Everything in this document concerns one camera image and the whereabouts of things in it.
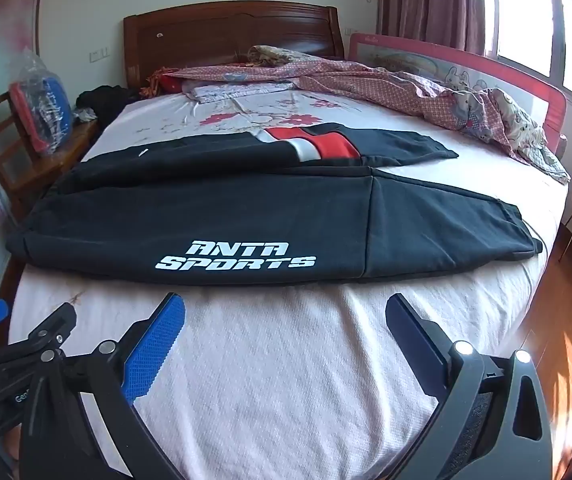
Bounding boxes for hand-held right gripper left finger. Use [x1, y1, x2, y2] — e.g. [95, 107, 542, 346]
[18, 291, 187, 480]

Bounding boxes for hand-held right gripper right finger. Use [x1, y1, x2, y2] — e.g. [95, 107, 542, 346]
[385, 293, 555, 480]

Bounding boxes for black printed pants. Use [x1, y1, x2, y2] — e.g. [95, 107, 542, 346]
[6, 122, 542, 281]

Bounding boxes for bed with pale pink sheet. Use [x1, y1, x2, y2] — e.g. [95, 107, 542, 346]
[0, 89, 572, 480]

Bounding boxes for wooden chair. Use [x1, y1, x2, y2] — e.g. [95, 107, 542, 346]
[0, 91, 102, 212]

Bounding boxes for clear plastic bag of clothes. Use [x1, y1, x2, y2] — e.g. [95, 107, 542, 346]
[8, 52, 76, 156]

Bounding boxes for dark clothes pile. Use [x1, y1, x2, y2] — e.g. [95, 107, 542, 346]
[76, 86, 139, 124]

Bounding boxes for pink patterned quilt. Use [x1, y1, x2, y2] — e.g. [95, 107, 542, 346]
[140, 45, 572, 185]

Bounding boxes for light patterned pillow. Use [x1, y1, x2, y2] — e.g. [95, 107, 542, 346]
[183, 77, 297, 106]

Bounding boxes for wooden headboard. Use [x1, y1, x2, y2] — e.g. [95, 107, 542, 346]
[123, 6, 345, 95]

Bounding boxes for striped mauve curtain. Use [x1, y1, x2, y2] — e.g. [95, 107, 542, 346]
[376, 0, 490, 57]

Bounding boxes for window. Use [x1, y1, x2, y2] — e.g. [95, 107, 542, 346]
[478, 0, 572, 107]

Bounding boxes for pink bed rail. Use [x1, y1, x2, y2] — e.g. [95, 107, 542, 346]
[348, 32, 568, 157]

